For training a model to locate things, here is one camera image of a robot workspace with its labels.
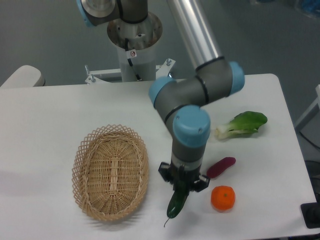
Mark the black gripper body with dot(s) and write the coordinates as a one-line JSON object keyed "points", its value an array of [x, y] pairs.
{"points": [[185, 176]]}

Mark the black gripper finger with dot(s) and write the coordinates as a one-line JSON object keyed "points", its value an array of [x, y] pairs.
{"points": [[201, 183], [165, 171]]}

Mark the green cucumber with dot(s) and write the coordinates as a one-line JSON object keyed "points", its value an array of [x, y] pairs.
{"points": [[177, 201]]}

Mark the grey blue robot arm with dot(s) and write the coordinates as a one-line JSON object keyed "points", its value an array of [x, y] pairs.
{"points": [[179, 103]]}

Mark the purple sweet potato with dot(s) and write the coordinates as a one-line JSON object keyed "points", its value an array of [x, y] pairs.
{"points": [[219, 167]]}

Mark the orange tangerine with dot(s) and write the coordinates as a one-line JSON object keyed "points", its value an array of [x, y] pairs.
{"points": [[223, 198]]}

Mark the woven wicker basket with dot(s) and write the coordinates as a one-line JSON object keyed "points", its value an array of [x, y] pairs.
{"points": [[110, 174]]}

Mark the green bok choy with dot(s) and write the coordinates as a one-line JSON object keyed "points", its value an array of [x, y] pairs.
{"points": [[245, 123]]}

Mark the black device at table edge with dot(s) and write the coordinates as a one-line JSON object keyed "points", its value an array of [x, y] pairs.
{"points": [[311, 214]]}

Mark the white chair armrest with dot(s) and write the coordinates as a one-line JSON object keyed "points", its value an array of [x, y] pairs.
{"points": [[24, 77]]}

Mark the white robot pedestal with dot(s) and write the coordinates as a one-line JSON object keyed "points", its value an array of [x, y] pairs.
{"points": [[136, 52]]}

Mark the white side table frame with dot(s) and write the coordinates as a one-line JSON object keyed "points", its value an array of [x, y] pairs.
{"points": [[309, 113]]}

